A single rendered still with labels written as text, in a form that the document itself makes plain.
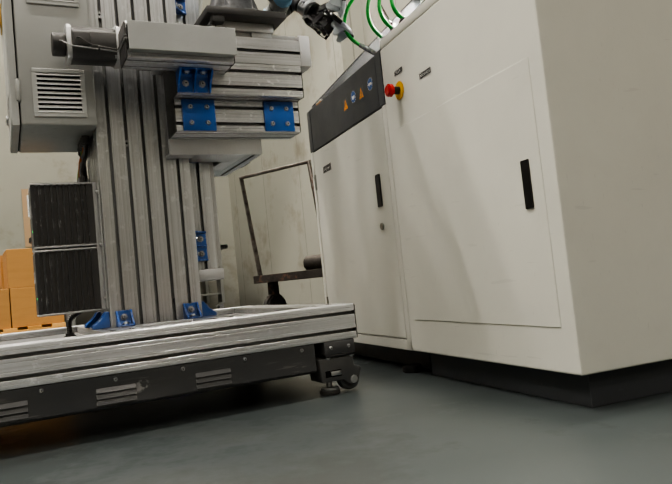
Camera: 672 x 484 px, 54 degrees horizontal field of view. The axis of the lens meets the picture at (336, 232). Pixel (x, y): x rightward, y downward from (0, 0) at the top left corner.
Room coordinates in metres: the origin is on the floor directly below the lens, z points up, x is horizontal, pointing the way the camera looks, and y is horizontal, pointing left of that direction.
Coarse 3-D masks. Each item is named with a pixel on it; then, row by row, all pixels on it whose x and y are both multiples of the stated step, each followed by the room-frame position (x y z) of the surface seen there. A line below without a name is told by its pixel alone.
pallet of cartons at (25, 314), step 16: (0, 256) 5.92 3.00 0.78; (16, 256) 5.44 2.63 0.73; (32, 256) 5.50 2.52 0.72; (0, 272) 6.01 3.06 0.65; (16, 272) 5.44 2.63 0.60; (32, 272) 5.50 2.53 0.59; (0, 288) 6.22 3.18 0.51; (16, 288) 5.42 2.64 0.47; (32, 288) 5.48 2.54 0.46; (0, 304) 5.35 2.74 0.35; (16, 304) 5.42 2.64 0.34; (32, 304) 5.48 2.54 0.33; (0, 320) 5.35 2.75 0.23; (16, 320) 5.42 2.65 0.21; (32, 320) 5.48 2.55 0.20; (48, 320) 5.54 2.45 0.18
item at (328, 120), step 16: (368, 64) 2.00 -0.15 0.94; (352, 80) 2.12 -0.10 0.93; (336, 96) 2.26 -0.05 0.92; (368, 96) 2.02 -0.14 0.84; (320, 112) 2.43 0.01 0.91; (336, 112) 2.28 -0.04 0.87; (352, 112) 2.15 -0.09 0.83; (368, 112) 2.03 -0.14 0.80; (320, 128) 2.44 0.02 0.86; (336, 128) 2.29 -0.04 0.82; (320, 144) 2.46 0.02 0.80
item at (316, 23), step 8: (312, 8) 2.46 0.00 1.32; (304, 16) 2.46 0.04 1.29; (312, 16) 2.46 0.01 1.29; (320, 16) 2.42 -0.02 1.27; (328, 16) 2.42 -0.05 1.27; (312, 24) 2.43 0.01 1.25; (320, 24) 2.44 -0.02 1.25; (328, 24) 2.42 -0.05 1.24; (320, 32) 2.47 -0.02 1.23; (328, 32) 2.46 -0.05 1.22
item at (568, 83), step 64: (448, 0) 1.55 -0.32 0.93; (512, 0) 1.33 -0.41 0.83; (576, 0) 1.30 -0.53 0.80; (640, 0) 1.36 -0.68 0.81; (384, 64) 1.90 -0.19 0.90; (448, 64) 1.58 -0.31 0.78; (512, 64) 1.35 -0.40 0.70; (576, 64) 1.29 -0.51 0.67; (640, 64) 1.35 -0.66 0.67; (448, 128) 1.61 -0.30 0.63; (512, 128) 1.37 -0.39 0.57; (576, 128) 1.29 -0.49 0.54; (640, 128) 1.35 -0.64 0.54; (448, 192) 1.64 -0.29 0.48; (512, 192) 1.40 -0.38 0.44; (576, 192) 1.28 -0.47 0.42; (640, 192) 1.34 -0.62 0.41; (448, 256) 1.67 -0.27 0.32; (512, 256) 1.42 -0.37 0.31; (576, 256) 1.27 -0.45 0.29; (640, 256) 1.33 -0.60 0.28; (448, 320) 1.70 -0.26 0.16; (512, 320) 1.45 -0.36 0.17; (576, 320) 1.27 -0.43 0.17; (640, 320) 1.32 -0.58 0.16; (512, 384) 1.55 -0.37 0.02; (576, 384) 1.34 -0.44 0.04; (640, 384) 1.35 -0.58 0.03
